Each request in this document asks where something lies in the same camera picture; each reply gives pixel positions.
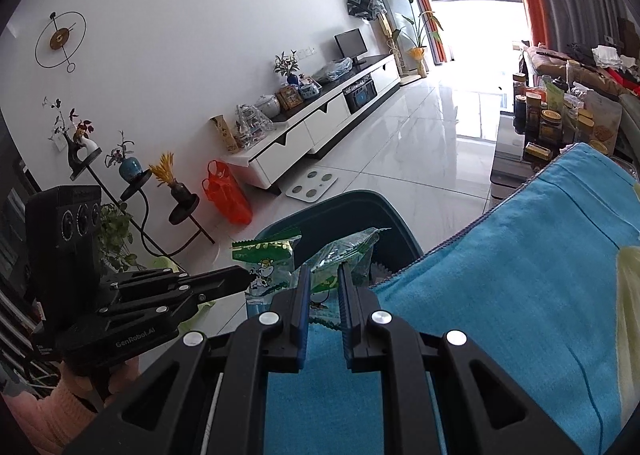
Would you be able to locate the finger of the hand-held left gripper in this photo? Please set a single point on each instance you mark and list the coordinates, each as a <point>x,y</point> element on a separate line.
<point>160,307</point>
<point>200,282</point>

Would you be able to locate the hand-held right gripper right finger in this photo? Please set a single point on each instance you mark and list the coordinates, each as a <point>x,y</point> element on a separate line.
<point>345,310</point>

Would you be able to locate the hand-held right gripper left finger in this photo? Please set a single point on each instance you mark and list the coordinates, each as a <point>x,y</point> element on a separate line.
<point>302,310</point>

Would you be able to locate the clear green snack packet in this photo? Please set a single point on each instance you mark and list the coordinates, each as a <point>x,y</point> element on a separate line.
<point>345,250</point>

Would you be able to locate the green cow snack packet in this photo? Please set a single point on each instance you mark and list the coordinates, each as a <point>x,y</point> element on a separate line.
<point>265,257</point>

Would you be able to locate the teal trash bin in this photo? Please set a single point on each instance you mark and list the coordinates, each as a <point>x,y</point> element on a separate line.
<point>360,207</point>

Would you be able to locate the person's left forearm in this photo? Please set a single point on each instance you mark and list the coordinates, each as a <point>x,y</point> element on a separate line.
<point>45,415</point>

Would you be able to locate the green leafy potted plant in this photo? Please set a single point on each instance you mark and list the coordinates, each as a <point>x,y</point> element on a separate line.
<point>117,235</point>

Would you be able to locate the black plant stand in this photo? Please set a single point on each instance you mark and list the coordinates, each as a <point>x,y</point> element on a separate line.
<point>145,215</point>

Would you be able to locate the red plastic bag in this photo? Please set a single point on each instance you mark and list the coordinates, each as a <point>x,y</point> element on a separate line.
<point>230,195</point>

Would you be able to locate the dark vase with yellow wheat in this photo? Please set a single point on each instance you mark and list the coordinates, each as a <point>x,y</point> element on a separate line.
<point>177,190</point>

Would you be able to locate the blue pot with plant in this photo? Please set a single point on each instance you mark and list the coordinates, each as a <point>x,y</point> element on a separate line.
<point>131,169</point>

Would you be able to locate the white vase with red leaves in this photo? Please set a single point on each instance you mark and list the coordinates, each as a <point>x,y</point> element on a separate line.
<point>85,147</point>

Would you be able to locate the white bathroom scale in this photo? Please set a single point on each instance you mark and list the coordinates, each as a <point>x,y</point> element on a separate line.
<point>312,185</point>

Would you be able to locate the yellow box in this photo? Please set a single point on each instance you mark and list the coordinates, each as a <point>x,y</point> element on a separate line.
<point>224,135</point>

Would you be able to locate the clear glassware set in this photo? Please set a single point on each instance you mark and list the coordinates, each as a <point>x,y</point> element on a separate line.
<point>252,125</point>

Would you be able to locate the white ceramic jar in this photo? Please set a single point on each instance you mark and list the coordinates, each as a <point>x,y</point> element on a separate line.
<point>267,106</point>

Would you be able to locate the white and black TV cabinet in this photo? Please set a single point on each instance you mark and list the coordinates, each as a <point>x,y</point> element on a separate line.
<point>325,117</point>

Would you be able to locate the blue and white ceramic pot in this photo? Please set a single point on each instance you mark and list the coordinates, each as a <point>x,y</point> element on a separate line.
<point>309,88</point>

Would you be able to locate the coffee table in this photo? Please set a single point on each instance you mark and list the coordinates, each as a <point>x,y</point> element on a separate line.
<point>505,155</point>

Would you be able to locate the plant in blue vase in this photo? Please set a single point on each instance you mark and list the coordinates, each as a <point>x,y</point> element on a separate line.
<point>287,67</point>

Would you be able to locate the clear plastic bag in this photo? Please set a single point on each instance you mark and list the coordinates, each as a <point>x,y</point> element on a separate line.
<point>332,70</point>

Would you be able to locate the black monitor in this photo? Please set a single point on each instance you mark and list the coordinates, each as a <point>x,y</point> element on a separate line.
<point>350,42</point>

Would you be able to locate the cluster of jars and boxes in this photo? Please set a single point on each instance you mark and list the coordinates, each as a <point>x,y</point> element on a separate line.
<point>555,115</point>

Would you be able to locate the tall leafy potted plant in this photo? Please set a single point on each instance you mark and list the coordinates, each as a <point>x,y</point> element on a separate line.
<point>417,25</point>

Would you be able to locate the covered standing fan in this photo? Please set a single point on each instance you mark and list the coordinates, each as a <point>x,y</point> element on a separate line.
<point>362,2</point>

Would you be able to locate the narrow orange and grey curtain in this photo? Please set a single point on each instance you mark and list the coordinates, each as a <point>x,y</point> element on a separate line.
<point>420,0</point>

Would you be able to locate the green and brown sofa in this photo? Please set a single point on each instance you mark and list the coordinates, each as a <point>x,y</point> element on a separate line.
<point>555,67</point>

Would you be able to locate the pile of clothes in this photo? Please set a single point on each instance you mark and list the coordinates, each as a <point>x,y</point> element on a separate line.
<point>605,57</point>

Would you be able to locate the wooden picture frame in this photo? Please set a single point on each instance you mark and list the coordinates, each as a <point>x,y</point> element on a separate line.
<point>288,97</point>

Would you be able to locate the wall socket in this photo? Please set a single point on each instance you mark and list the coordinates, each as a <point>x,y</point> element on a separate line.
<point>307,52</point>

